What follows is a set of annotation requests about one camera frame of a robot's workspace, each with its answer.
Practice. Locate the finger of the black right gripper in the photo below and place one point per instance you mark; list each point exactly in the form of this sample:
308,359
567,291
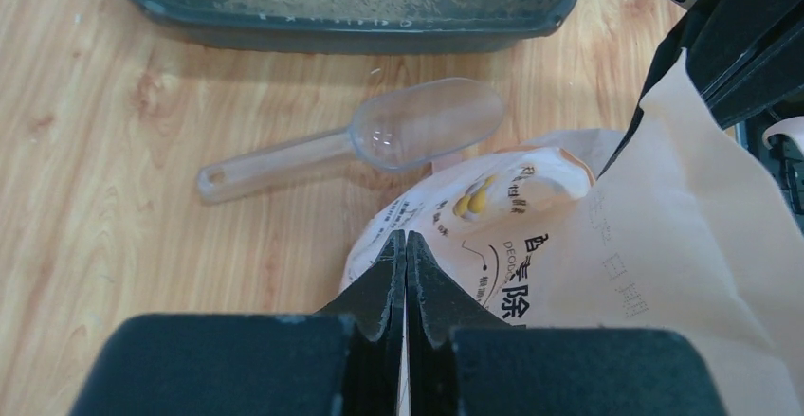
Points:
745,58

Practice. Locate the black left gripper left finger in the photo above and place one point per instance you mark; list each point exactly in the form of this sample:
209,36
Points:
341,360

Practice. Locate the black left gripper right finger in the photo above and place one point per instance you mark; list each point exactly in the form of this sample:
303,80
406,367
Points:
465,361

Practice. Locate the pink cat litter bag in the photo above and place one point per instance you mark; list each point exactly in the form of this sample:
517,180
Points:
675,226

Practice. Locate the clear plastic scoop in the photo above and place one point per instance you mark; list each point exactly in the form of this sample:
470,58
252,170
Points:
395,132

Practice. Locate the dark grey litter box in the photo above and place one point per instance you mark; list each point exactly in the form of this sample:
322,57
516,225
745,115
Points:
360,26

